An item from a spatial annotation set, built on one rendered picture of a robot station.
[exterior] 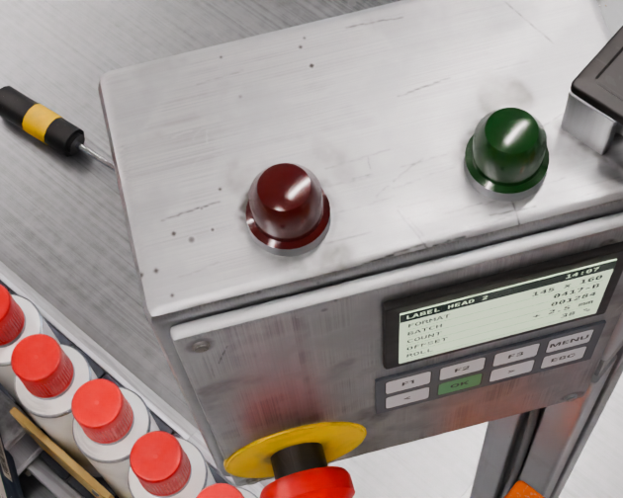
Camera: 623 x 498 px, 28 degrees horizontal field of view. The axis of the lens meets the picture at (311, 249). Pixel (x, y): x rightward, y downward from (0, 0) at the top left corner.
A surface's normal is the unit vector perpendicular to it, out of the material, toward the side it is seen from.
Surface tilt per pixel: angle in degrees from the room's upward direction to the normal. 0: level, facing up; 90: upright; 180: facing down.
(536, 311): 90
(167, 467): 2
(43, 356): 3
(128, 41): 0
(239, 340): 90
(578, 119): 90
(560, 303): 90
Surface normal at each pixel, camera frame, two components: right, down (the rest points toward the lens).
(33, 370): -0.05, -0.46
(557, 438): -0.65, 0.70
